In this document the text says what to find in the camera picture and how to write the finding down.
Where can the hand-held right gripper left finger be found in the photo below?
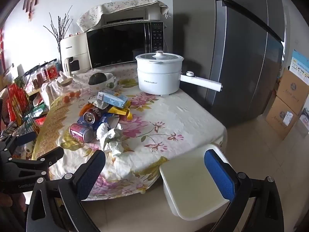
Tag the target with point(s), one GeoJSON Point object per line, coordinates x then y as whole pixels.
{"type": "Point", "coordinates": [89, 174]}

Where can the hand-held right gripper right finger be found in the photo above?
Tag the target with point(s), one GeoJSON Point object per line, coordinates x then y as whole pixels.
{"type": "Point", "coordinates": [218, 176]}

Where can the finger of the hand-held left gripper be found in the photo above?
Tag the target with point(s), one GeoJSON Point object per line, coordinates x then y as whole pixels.
{"type": "Point", "coordinates": [25, 137]}
{"type": "Point", "coordinates": [52, 156]}

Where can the white trash bin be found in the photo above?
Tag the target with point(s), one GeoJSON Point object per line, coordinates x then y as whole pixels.
{"type": "Point", "coordinates": [190, 174]}

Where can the blue milk carton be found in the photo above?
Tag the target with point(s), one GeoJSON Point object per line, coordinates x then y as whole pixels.
{"type": "Point", "coordinates": [113, 99]}

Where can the pink drink can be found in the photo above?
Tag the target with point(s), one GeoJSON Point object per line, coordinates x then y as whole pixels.
{"type": "Point", "coordinates": [78, 131]}

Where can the red packets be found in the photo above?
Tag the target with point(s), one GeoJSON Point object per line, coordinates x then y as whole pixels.
{"type": "Point", "coordinates": [17, 101]}

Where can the crumpled white tissue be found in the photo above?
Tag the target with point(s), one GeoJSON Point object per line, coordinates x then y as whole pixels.
{"type": "Point", "coordinates": [108, 135]}

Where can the white plastic bag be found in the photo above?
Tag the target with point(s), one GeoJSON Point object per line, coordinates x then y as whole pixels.
{"type": "Point", "coordinates": [49, 91]}

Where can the red drink can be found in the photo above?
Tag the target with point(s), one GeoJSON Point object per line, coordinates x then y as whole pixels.
{"type": "Point", "coordinates": [93, 116]}

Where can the blue snack wrapper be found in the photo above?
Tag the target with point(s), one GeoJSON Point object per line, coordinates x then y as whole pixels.
{"type": "Point", "coordinates": [107, 119]}

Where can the orange carrot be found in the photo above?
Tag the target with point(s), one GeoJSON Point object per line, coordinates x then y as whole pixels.
{"type": "Point", "coordinates": [85, 108]}

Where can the jar with red contents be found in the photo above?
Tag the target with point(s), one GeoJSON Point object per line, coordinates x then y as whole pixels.
{"type": "Point", "coordinates": [38, 77]}

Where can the glass jar with wooden lid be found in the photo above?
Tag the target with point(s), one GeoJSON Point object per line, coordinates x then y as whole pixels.
{"type": "Point", "coordinates": [66, 83]}

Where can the silver snack wrapper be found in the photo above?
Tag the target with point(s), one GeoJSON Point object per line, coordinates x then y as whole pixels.
{"type": "Point", "coordinates": [96, 102]}

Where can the yellow snack wrapper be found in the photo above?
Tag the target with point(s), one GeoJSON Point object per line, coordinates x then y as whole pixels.
{"type": "Point", "coordinates": [122, 112]}

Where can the floral tablecloth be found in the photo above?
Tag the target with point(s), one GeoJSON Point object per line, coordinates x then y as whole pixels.
{"type": "Point", "coordinates": [169, 116]}

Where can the cardboard box with label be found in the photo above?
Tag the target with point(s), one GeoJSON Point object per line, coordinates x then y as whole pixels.
{"type": "Point", "coordinates": [280, 118]}

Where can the dark green pumpkin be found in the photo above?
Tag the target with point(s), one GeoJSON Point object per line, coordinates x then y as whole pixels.
{"type": "Point", "coordinates": [97, 78]}

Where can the white bowl with green knob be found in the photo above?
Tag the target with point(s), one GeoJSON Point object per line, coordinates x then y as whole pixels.
{"type": "Point", "coordinates": [111, 79]}

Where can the cream air fryer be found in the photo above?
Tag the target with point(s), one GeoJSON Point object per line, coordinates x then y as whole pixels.
{"type": "Point", "coordinates": [72, 46]}

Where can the dry branches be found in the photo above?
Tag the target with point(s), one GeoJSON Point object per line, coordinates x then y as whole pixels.
{"type": "Point", "coordinates": [59, 33]}

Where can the white electric cooking pot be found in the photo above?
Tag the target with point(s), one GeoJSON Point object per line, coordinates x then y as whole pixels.
{"type": "Point", "coordinates": [157, 77]}

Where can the grey refrigerator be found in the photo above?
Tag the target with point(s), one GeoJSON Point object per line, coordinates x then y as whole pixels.
{"type": "Point", "coordinates": [229, 53]}

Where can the black microwave oven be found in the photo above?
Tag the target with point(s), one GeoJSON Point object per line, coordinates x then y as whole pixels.
{"type": "Point", "coordinates": [115, 46]}

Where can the floral cloth cover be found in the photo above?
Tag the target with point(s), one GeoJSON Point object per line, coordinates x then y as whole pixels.
{"type": "Point", "coordinates": [115, 6]}

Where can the white appliance under cloth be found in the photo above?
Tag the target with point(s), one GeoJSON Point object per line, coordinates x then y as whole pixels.
{"type": "Point", "coordinates": [152, 14]}

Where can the blue and white wall poster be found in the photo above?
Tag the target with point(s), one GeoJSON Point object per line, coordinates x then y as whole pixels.
{"type": "Point", "coordinates": [299, 62]}

